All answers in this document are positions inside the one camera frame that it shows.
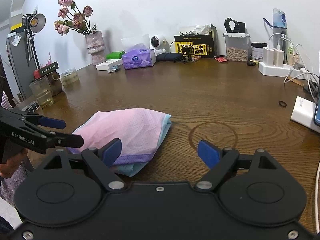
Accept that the blue clear water bottle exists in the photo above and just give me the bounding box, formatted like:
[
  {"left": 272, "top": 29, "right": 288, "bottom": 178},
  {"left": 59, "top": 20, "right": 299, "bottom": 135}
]
[{"left": 263, "top": 8, "right": 287, "bottom": 48}]

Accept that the pink textured flower vase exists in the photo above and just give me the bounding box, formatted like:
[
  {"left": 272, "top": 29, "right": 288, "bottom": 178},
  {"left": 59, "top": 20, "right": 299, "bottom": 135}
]
[{"left": 85, "top": 31, "right": 106, "bottom": 66}]

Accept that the white power strip with chargers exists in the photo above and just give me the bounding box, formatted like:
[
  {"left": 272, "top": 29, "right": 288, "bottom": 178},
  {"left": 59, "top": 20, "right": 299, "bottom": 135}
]
[{"left": 258, "top": 47, "right": 307, "bottom": 80}]

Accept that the black yellow cardboard box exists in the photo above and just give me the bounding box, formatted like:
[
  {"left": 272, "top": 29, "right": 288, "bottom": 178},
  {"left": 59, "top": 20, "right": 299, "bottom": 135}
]
[{"left": 174, "top": 23, "right": 217, "bottom": 59}]

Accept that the clear plastic food container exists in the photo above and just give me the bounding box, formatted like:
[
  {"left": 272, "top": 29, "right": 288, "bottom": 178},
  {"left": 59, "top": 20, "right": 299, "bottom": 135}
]
[{"left": 223, "top": 33, "right": 250, "bottom": 62}]

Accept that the green box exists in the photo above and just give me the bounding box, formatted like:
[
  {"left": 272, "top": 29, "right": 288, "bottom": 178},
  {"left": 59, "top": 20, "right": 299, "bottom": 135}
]
[{"left": 105, "top": 51, "right": 125, "bottom": 60}]

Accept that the smartphone with lit screen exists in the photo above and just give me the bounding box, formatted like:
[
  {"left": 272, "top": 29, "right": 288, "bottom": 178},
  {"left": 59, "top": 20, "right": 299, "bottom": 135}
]
[{"left": 313, "top": 88, "right": 320, "bottom": 126}]

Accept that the dried pink rose bouquet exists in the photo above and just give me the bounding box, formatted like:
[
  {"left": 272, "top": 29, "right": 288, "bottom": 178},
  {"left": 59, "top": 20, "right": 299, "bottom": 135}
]
[{"left": 54, "top": 0, "right": 98, "bottom": 36}]

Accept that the purple tissue pack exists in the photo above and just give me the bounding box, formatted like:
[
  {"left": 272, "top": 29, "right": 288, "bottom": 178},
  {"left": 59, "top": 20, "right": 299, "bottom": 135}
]
[{"left": 121, "top": 34, "right": 156, "bottom": 70}]

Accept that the pink blue purple vest garment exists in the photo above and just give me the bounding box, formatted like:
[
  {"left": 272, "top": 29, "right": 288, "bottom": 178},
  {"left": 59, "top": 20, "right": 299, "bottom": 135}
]
[{"left": 68, "top": 108, "right": 171, "bottom": 177}]

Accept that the black mount on container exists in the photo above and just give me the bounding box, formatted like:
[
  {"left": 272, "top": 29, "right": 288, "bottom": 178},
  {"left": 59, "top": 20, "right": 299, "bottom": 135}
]
[{"left": 224, "top": 17, "right": 246, "bottom": 34}]

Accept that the white security camera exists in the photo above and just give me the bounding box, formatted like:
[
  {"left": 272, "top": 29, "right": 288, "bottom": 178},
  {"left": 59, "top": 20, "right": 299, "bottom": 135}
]
[{"left": 150, "top": 35, "right": 168, "bottom": 55}]

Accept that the person left hand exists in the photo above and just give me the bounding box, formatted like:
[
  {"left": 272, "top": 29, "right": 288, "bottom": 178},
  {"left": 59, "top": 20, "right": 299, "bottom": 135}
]
[{"left": 0, "top": 148, "right": 28, "bottom": 178}]

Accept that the glass cup with yellow liquid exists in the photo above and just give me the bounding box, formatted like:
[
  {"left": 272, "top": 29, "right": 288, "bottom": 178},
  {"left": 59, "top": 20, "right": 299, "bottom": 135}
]
[{"left": 29, "top": 76, "right": 54, "bottom": 108}]

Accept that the red black small box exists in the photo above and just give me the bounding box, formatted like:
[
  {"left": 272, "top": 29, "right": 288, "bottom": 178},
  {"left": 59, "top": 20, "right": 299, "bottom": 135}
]
[{"left": 33, "top": 61, "right": 59, "bottom": 80}]

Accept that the red snack packet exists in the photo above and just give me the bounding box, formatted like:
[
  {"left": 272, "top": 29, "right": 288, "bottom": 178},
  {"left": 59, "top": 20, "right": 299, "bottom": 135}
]
[{"left": 215, "top": 57, "right": 228, "bottom": 63}]

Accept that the white charging cable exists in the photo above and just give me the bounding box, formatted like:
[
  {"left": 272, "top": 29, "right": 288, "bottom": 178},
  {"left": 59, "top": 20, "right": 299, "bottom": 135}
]
[{"left": 313, "top": 160, "right": 320, "bottom": 235}]

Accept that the small blue wrapped packet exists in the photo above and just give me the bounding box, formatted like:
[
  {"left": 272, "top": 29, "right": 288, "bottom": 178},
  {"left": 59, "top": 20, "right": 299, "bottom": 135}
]
[{"left": 107, "top": 65, "right": 120, "bottom": 73}]

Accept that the studio lamp on stand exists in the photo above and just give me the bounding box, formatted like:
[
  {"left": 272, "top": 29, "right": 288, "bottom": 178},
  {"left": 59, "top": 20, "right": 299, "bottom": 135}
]
[{"left": 22, "top": 14, "right": 46, "bottom": 69}]

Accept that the white flat box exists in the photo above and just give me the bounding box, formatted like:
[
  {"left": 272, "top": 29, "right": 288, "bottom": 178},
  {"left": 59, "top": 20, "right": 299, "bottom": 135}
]
[{"left": 96, "top": 59, "right": 123, "bottom": 71}]

